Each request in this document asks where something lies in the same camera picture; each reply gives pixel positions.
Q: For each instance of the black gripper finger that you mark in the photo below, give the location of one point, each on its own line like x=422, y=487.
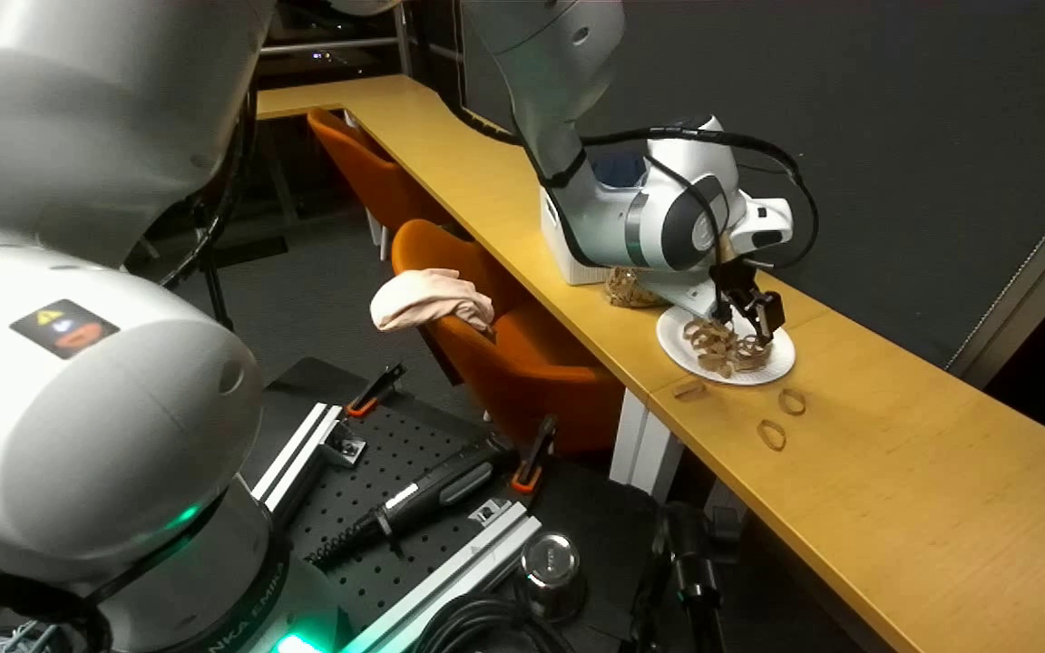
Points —
x=724, y=313
x=766, y=316

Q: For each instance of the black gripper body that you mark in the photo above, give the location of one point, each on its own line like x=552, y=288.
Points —
x=734, y=279

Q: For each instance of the rubber bands pile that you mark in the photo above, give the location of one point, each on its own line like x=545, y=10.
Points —
x=724, y=348

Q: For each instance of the rubber band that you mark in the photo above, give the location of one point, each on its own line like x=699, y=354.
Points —
x=792, y=400
x=775, y=435
x=691, y=393

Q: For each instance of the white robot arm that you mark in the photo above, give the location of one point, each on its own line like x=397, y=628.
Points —
x=123, y=410

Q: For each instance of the white round plate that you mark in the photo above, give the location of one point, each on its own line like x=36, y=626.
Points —
x=671, y=344

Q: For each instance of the white table leg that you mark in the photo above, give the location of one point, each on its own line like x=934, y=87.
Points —
x=643, y=452

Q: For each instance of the near orange chair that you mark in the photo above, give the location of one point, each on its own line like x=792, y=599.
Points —
x=526, y=364

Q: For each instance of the orange chair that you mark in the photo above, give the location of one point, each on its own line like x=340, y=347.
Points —
x=382, y=186
x=526, y=364

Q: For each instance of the pink cloth on chair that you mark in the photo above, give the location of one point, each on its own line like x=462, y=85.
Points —
x=427, y=296

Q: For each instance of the round metal tin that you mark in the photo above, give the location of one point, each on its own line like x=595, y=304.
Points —
x=550, y=565

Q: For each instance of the black handheld tool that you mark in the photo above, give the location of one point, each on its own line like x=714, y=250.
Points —
x=412, y=507

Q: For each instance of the far orange chair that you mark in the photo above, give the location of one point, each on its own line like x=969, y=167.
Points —
x=382, y=186

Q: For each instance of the black perforated breadboard base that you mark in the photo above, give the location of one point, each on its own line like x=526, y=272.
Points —
x=354, y=474

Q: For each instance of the orange handled clamp right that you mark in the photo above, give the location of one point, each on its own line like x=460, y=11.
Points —
x=532, y=462

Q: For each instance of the orange handled clamp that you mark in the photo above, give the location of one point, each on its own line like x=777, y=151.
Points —
x=532, y=462
x=376, y=393

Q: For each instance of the silver aluminium rail right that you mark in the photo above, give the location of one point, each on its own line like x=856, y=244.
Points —
x=492, y=550

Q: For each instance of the silver aluminium rail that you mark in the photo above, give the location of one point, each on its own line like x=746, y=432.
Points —
x=492, y=550
x=296, y=455

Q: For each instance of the orange handled clamp left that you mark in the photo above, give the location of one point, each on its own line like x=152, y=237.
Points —
x=376, y=393

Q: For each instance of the silver aluminium rail left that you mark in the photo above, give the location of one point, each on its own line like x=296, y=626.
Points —
x=296, y=455

